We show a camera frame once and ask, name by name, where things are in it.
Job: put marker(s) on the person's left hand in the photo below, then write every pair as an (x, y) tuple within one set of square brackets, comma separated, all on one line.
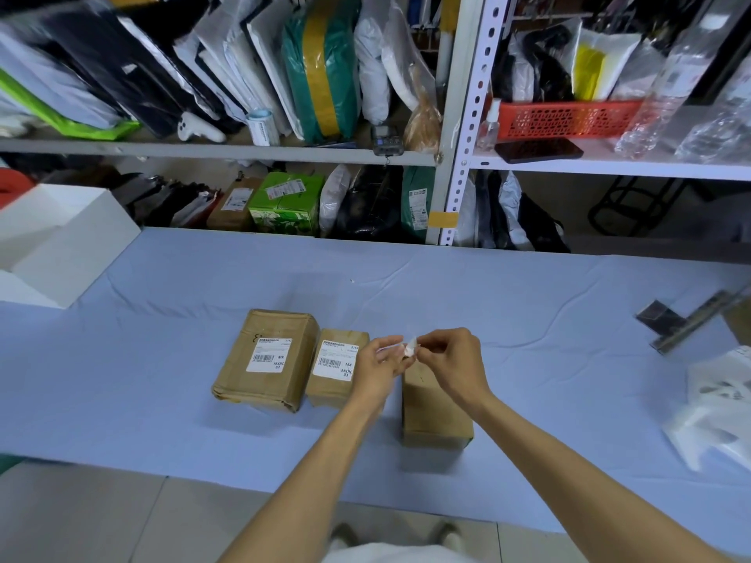
[(371, 372)]

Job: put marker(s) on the person's right hand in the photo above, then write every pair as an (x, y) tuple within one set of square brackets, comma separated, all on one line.
[(460, 366)]

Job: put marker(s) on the person's left thumb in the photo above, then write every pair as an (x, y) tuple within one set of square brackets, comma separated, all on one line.
[(387, 345)]

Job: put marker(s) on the person's right thumb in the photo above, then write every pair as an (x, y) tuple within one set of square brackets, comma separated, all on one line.
[(431, 351)]

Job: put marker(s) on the small white paper label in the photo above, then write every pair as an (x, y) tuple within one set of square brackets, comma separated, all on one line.
[(409, 347)]

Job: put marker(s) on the person's right forearm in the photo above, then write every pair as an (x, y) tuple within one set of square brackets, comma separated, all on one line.
[(575, 480)]

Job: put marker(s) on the person's left forearm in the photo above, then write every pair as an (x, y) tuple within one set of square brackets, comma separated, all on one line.
[(305, 486)]

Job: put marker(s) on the medium brown labelled parcel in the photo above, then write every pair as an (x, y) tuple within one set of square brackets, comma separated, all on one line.
[(334, 369)]

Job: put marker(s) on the plain brown cardboard parcel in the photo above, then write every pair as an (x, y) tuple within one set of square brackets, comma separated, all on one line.
[(434, 413)]

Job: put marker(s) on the large brown labelled parcel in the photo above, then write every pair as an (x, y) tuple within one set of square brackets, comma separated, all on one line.
[(264, 360)]

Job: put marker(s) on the yellow tape piece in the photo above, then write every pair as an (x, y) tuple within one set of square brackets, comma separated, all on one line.
[(443, 219)]

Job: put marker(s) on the black plastic bag parcel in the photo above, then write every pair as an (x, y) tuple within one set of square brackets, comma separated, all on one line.
[(369, 205)]

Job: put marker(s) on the green mailer with white label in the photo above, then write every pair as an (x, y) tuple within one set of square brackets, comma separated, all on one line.
[(418, 202)]

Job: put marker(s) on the white soft bag parcel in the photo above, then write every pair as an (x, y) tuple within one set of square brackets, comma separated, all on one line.
[(331, 196)]

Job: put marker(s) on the black and white mailer bundle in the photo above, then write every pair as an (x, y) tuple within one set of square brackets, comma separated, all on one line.
[(516, 216)]

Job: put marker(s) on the green printed carton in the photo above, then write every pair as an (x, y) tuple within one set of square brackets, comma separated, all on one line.
[(284, 205)]

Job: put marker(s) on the person's right shoe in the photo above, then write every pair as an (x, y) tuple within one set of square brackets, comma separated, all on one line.
[(446, 534)]

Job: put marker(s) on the person's shoe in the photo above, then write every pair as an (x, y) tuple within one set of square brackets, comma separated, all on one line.
[(446, 534), (343, 534)]

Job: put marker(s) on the person's left shoe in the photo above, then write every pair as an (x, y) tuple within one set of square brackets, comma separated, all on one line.
[(343, 534)]

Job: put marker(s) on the black handheld scanner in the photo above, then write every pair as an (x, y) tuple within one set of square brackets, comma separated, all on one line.
[(385, 140)]

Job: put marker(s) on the person's white clothing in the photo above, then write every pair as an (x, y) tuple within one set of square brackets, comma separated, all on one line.
[(393, 554)]

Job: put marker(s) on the brown carton with label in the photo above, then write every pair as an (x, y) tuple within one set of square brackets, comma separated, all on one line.
[(234, 205)]

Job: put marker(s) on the light blue table cloth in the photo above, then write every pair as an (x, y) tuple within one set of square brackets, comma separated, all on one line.
[(176, 345)]

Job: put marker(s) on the clear bag with brown contents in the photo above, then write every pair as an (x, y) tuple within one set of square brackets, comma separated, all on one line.
[(423, 123)]

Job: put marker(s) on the black smartphone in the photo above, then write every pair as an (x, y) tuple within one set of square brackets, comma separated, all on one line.
[(538, 150)]

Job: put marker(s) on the small clear spray bottle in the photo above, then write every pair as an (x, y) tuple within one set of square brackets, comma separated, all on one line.
[(489, 130)]

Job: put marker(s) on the white metal shelf rack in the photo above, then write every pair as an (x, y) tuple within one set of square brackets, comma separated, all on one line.
[(463, 111)]

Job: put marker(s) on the white label roll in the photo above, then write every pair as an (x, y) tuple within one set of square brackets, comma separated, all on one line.
[(262, 127)]

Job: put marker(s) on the row of dark bagged parcels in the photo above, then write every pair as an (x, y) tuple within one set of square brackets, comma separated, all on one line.
[(170, 202)]

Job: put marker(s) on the red plastic basket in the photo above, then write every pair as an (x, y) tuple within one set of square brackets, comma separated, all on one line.
[(566, 120)]

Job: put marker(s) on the metal ruler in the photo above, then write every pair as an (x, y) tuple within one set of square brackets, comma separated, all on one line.
[(698, 322)]

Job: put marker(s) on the white soft pillow parcel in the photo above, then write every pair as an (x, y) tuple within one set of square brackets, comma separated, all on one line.
[(372, 70)]

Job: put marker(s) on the green parcel with yellow tape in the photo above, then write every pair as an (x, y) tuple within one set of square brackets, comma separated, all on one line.
[(322, 70)]

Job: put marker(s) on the white plastic bag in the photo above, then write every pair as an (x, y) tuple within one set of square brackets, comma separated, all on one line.
[(713, 404)]

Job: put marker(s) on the white handheld controller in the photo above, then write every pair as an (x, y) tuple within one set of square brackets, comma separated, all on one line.
[(199, 128)]

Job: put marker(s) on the black bagged item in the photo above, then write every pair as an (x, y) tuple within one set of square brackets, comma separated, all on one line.
[(540, 64)]

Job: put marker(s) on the white bag with yellow packet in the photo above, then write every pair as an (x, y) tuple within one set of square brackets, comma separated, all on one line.
[(601, 64)]

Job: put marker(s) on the white open cardboard box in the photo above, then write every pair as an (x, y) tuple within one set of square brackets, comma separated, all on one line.
[(64, 240)]

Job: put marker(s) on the clear plastic water bottle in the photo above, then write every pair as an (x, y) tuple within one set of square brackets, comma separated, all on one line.
[(669, 87)]

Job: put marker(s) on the row of mailer parcels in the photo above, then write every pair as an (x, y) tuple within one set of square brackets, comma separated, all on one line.
[(176, 58)]

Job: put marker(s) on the clear crumpled plastic bag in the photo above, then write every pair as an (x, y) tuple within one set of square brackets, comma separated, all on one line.
[(719, 120)]

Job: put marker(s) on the bright green flat mailer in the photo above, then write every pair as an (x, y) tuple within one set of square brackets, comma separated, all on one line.
[(70, 120)]

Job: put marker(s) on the red object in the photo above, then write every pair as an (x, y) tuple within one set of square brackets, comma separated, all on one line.
[(14, 181)]

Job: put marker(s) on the black metal stool frame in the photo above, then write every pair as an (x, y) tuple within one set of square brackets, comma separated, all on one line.
[(633, 208)]

